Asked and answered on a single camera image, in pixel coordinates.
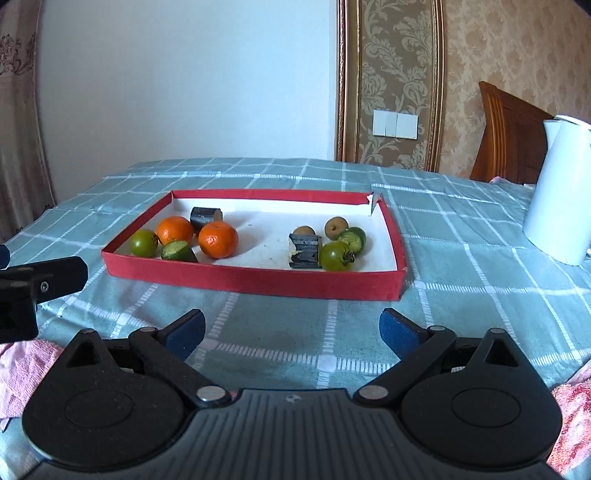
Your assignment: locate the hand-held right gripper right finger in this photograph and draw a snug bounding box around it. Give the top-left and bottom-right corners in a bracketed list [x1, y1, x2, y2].
[353, 308, 537, 409]

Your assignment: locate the pink terry towel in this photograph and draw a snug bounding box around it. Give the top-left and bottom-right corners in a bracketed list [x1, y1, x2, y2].
[0, 340, 591, 474]

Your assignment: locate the red cardboard tray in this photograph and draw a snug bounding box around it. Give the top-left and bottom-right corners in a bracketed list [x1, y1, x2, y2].
[100, 188, 408, 301]

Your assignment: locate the purple eggplant piece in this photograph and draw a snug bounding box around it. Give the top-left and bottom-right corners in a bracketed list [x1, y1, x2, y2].
[189, 207, 223, 234]
[288, 233, 322, 270]

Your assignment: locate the teal checkered bedsheet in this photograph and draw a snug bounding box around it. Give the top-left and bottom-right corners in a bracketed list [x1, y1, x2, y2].
[0, 158, 591, 467]

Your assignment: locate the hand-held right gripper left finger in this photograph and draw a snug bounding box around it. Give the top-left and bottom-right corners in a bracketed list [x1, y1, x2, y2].
[48, 308, 232, 409]

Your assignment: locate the green tomato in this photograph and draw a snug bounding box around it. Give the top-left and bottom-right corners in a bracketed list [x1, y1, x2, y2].
[130, 229, 159, 258]
[320, 241, 355, 272]

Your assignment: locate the white electric kettle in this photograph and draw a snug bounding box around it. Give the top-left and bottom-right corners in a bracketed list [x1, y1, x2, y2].
[522, 114, 591, 267]

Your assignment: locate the green cucumber piece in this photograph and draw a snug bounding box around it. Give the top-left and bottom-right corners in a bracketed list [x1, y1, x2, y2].
[160, 240, 199, 264]
[337, 227, 367, 256]

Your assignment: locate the gold ornate wall frame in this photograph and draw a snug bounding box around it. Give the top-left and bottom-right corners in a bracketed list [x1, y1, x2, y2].
[335, 0, 446, 172]

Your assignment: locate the patterned beige curtain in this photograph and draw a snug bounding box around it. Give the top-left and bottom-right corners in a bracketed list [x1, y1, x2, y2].
[0, 0, 57, 241]

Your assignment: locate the white wall switch panel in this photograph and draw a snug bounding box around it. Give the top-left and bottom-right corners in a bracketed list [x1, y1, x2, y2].
[372, 109, 419, 139]

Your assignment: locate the small orange tangerine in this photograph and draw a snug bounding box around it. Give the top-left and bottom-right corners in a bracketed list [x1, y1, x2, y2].
[157, 216, 194, 247]
[198, 221, 239, 259]

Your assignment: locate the wooden headboard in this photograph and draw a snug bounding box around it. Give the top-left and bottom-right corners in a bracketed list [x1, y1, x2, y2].
[470, 80, 555, 185]

